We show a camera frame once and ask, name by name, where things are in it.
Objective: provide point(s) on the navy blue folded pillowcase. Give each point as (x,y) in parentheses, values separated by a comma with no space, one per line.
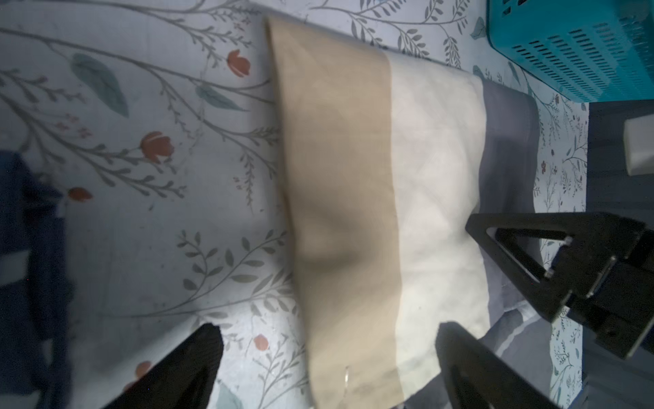
(34,288)

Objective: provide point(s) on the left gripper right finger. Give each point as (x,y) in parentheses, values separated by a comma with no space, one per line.
(475,378)

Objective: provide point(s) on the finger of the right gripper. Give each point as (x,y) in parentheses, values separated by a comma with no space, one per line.
(593,244)

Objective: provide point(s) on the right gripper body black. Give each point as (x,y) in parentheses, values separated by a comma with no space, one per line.
(621,314)

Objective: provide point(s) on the floral table cloth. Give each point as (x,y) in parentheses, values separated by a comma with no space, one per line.
(156,121)

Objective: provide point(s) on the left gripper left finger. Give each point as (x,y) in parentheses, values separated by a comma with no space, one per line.
(183,379)

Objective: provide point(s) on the beige cream grey pillowcase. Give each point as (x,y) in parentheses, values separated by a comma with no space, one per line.
(384,158)

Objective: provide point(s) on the teal plastic basket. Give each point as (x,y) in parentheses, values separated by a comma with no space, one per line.
(588,51)

